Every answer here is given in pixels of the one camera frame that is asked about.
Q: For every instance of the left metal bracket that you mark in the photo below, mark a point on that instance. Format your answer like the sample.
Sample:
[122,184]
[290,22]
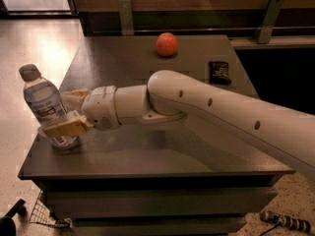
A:
[126,17]

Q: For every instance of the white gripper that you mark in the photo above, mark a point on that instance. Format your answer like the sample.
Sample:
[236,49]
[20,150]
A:
[98,108]

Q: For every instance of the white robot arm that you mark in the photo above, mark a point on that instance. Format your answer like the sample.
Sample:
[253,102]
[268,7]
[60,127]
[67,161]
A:
[169,97]

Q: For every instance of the black object on floor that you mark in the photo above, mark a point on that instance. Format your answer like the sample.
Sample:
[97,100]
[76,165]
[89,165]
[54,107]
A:
[7,224]

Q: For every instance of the black snack packet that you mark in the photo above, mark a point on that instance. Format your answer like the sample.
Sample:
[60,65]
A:
[219,73]

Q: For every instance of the wire mesh basket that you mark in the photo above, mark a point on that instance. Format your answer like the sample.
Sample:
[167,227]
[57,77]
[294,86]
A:
[41,215]

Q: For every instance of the metal bracket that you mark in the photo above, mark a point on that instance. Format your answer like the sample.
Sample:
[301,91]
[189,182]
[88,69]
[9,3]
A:
[126,17]
[263,33]

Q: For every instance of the red apple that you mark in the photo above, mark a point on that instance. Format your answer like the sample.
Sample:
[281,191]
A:
[166,44]

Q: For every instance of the power strip on floor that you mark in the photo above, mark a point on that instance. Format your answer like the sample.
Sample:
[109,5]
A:
[288,222]

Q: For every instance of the right metal bracket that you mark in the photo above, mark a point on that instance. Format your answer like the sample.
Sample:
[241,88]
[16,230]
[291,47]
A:
[263,33]

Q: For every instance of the dark grey drawer cabinet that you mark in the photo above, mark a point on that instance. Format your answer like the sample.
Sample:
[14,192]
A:
[188,179]

